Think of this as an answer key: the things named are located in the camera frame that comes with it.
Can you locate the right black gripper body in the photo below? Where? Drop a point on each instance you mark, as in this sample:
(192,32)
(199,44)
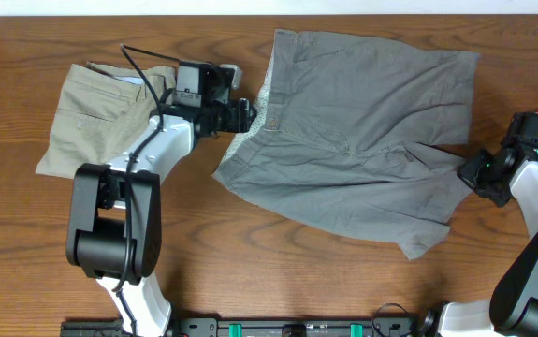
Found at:
(477,172)

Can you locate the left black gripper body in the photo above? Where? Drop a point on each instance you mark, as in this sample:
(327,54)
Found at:
(226,118)

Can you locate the grey shorts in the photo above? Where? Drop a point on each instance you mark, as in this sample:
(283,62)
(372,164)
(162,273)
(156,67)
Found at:
(352,138)

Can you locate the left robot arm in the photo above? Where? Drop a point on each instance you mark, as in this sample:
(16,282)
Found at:
(115,228)

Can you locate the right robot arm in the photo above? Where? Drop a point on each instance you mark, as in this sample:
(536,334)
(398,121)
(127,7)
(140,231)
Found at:
(513,308)

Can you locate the folded khaki shorts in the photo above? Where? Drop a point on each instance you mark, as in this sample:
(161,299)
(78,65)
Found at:
(101,111)

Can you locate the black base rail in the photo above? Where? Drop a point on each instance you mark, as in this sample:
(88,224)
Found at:
(390,320)

